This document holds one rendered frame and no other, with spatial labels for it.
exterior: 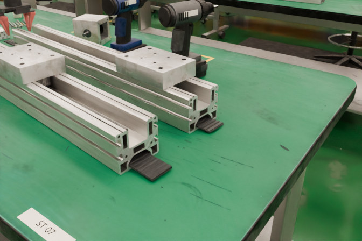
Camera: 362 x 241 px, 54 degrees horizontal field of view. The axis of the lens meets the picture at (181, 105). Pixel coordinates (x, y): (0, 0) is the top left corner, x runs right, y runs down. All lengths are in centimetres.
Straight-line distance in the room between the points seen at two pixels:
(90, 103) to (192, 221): 36
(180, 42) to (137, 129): 37
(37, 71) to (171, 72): 31
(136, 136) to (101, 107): 12
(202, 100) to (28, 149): 38
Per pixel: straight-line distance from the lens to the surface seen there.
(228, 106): 89
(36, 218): 62
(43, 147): 78
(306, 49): 392
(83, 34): 134
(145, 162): 68
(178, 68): 79
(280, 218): 123
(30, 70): 87
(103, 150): 68
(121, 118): 72
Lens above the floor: 119
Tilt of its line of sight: 27 degrees down
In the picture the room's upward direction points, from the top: straight up
